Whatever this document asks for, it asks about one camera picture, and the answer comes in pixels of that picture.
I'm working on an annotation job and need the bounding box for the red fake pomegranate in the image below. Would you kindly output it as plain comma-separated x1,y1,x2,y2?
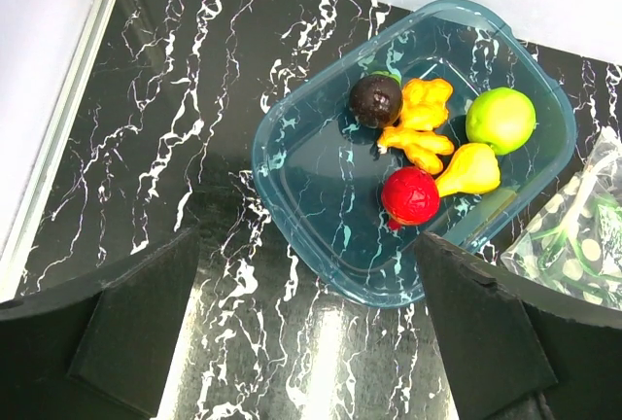
381,166,440,230

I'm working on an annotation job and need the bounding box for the green fake apple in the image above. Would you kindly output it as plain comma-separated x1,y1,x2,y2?
466,87,536,156

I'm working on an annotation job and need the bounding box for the yellow fake pear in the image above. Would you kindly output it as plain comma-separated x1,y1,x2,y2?
435,143,501,197

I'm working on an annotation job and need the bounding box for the aluminium frame post left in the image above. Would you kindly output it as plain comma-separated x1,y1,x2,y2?
1,0,114,299

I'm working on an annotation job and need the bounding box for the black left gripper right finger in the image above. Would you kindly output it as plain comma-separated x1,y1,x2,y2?
414,232,621,419

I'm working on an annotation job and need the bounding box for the teal transparent plastic tub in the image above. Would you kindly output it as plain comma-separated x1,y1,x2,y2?
252,0,577,308

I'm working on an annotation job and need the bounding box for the dark brown fake fruit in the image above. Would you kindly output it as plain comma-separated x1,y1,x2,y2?
349,74,402,128

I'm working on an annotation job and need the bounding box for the orange fake ginger piece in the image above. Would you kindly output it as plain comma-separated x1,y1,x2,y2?
398,78,453,131

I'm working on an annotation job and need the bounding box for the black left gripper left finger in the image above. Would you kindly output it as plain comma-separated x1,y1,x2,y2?
1,227,199,419

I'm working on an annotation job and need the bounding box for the green patterned zip bag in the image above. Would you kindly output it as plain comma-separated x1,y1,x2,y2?
501,127,621,310

